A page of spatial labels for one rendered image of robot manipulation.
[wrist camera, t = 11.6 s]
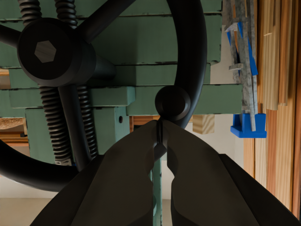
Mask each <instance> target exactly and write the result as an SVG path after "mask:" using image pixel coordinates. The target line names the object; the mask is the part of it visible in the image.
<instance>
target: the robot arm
mask: <svg viewBox="0 0 301 226"><path fill-rule="evenodd" d="M159 137H160V143H163V145H164V146H165V147H166V149H167V167H168V168H169V169H170V170H171V172H172V173H173V175H174V179H173V181H172V184H171V216H172V226H301V222H300V221H299V220H298V219H297V218H296V217H295V216H294V215H293V214H292V212H291V211H290V210H289V209H288V208H287V207H286V206H285V205H283V204H282V203H281V202H280V201H279V200H278V199H277V198H276V197H275V196H274V195H272V194H271V193H270V192H269V191H268V190H267V189H266V188H265V187H264V186H262V185H261V184H260V183H259V182H258V181H257V180H255V179H254V178H253V177H252V176H251V175H249V174H248V173H247V172H246V171H245V170H244V169H242V168H241V167H240V166H239V165H238V164H237V163H236V162H235V161H233V160H232V159H231V158H230V157H229V156H228V155H226V154H219V153H218V152H217V151H216V150H215V149H214V148H213V147H211V146H210V145H209V144H208V143H206V142H205V141H203V140H202V139H200V138H199V137H197V136H196V135H194V134H192V133H190V132H188V131H187V130H185V129H183V128H181V127H179V126H178V125H176V124H174V123H172V122H170V121H168V120H161V121H157V120H151V121H149V122H148V123H146V124H144V125H143V126H141V127H139V128H137V129H136V130H134V131H133V132H131V133H129V134H128V135H126V136H125V137H123V138H121V139H120V140H119V141H117V142H116V143H115V144H114V145H112V146H111V147H110V148H109V149H108V150H107V151H106V152H105V153H104V154H103V155H99V154H98V155H97V156H96V157H95V158H94V159H93V160H92V161H91V162H90V163H89V164H88V165H87V166H86V167H84V168H83V169H82V170H81V171H80V172H79V173H78V174H77V175H76V176H75V177H74V178H73V179H72V180H71V181H70V182H69V183H68V184H67V185H66V186H65V187H64V188H63V189H62V190H61V191H60V192H59V193H58V194H57V195H56V196H55V197H54V198H53V199H52V200H51V201H50V202H49V203H48V204H47V205H46V206H45V207H44V208H43V209H42V211H41V212H40V213H39V214H38V215H37V217H36V218H35V219H34V220H33V222H32V223H31V224H30V226H153V211H154V206H153V184H152V181H151V180H150V178H149V177H148V174H149V173H150V171H151V170H152V169H153V167H154V147H155V146H156V144H157V143H159Z"/></svg>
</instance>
